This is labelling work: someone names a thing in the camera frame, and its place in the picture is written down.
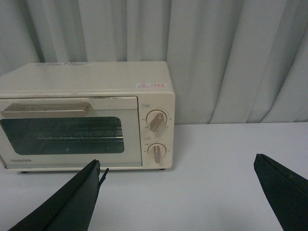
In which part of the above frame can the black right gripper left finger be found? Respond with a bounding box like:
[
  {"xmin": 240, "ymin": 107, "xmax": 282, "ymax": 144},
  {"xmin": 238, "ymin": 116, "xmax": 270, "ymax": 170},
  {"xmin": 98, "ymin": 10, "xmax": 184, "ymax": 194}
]
[{"xmin": 10, "ymin": 160, "xmax": 109, "ymax": 231}]

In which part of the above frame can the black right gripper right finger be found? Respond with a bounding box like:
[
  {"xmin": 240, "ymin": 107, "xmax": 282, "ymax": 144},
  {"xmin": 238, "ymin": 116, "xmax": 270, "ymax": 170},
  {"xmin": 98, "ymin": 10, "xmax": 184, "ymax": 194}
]
[{"xmin": 254, "ymin": 154, "xmax": 308, "ymax": 231}]

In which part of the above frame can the cream oven door with handle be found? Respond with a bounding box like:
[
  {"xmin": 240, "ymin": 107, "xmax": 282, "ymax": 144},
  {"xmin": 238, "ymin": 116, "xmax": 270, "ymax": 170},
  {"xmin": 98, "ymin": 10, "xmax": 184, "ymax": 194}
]
[{"xmin": 0, "ymin": 97, "xmax": 142, "ymax": 170}]

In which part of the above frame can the cream Toshiba toaster oven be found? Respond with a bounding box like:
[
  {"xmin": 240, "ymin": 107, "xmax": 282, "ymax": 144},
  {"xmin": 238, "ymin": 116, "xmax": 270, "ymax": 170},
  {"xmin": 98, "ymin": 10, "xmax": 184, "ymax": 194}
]
[{"xmin": 0, "ymin": 61, "xmax": 175, "ymax": 172}]

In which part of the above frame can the beige lower timer knob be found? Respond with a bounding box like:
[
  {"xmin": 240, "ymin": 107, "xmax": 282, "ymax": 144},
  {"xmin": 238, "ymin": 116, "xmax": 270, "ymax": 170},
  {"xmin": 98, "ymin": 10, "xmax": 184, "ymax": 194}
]
[{"xmin": 147, "ymin": 143, "xmax": 167, "ymax": 164}]

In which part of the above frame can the beige upper temperature knob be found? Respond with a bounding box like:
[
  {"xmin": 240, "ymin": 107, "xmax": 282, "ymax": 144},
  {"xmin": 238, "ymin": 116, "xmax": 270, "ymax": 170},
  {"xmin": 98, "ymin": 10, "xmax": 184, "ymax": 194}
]
[{"xmin": 146, "ymin": 110, "xmax": 167, "ymax": 132}]

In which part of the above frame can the white pleated curtain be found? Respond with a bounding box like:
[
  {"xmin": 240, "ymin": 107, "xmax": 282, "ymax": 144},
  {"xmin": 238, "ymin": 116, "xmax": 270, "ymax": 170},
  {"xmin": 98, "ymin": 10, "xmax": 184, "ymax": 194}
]
[{"xmin": 0, "ymin": 0, "xmax": 308, "ymax": 124}]

